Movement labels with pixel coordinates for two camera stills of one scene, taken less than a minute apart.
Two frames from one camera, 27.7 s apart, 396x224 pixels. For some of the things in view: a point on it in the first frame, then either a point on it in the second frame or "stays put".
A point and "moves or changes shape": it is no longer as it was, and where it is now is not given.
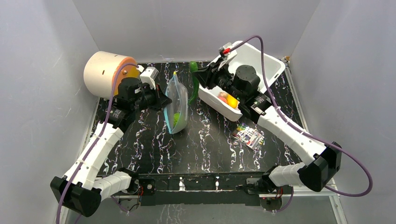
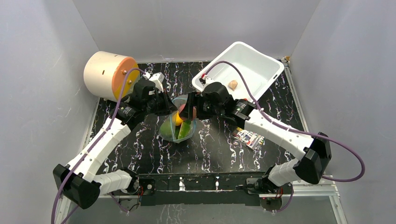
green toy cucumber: (194, 67) → (185, 130)
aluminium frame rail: (333, 193) stays put
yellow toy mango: (231, 101) moves or changes shape
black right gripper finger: (205, 75) → (187, 113)
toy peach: (223, 96) moves or changes shape
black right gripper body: (209, 77) → (194, 105)
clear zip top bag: (176, 111) moves or changes shape
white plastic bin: (246, 55) stays put
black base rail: (218, 188) stays put
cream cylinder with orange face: (99, 70) stays put
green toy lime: (176, 117) → (166, 129)
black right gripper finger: (207, 79) → (196, 100)
